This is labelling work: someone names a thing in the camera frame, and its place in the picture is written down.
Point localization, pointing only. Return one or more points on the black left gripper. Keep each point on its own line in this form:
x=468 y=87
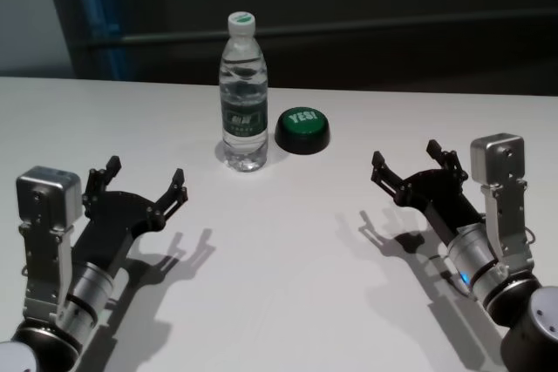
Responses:
x=113 y=219

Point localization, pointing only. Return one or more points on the clear water bottle green label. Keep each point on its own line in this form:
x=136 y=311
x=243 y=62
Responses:
x=244 y=119

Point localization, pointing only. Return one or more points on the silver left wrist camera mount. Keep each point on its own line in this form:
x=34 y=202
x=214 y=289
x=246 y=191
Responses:
x=48 y=198

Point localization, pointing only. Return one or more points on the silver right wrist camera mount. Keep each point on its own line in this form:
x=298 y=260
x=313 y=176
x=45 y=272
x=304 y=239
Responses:
x=501 y=180

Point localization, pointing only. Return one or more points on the green YES push button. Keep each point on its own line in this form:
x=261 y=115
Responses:
x=303 y=130

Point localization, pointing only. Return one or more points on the blue window frame strip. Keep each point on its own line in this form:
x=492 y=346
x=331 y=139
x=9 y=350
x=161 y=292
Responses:
x=109 y=19

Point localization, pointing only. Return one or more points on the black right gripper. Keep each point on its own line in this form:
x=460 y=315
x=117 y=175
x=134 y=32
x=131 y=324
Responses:
x=440 y=198

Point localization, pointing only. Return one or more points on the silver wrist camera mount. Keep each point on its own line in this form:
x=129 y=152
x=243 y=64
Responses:
x=48 y=198
x=501 y=180

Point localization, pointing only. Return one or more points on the grey wall handrail bar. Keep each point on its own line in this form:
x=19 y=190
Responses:
x=183 y=36

